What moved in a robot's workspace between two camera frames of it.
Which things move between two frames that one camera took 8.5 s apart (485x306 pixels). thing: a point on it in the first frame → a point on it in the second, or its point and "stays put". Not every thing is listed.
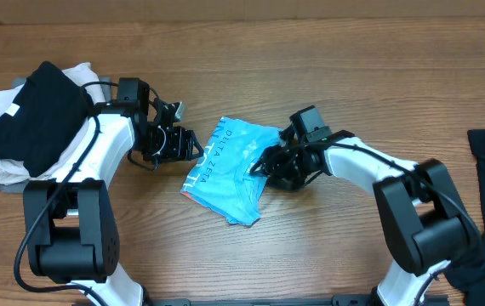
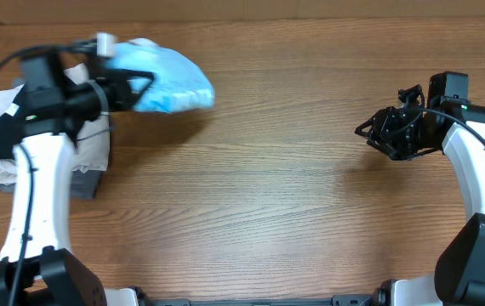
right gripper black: x=272 y=162 → x=380 y=135
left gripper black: x=180 y=147 → x=117 y=82
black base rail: x=339 y=300 stays put
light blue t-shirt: x=221 y=179 → x=179 y=84
